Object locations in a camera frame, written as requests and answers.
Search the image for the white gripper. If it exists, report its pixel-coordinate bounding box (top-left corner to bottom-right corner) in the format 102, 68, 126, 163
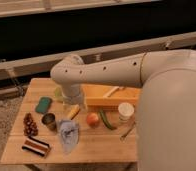
61, 84, 84, 105

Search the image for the light green plastic cup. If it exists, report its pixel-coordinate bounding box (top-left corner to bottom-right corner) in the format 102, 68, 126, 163
54, 87, 63, 102

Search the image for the dark metal cup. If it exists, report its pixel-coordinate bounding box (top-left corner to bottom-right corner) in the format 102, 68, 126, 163
41, 113, 56, 131

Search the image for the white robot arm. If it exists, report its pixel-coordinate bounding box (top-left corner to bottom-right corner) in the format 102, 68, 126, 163
51, 50, 196, 171

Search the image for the orange plastic tray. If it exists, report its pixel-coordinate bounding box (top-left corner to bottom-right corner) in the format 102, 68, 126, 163
82, 84, 140, 106

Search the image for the white spatula in tray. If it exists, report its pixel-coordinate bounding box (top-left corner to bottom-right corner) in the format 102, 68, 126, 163
103, 86, 125, 98

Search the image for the green sponge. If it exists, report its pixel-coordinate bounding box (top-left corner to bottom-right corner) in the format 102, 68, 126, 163
35, 97, 52, 114

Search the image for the red orange tomato toy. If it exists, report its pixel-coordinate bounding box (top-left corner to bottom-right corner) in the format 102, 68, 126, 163
86, 113, 100, 127

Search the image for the blue grey crumpled cloth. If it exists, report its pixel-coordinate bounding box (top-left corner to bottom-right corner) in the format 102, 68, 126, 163
57, 120, 79, 155

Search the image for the brown grape bunch toy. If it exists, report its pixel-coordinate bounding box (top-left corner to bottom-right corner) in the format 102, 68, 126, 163
23, 113, 38, 136

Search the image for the white lidded container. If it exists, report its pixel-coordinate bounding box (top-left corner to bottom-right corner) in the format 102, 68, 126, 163
118, 102, 135, 122

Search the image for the metal fork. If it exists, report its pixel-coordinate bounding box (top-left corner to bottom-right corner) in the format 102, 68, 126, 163
120, 123, 136, 141

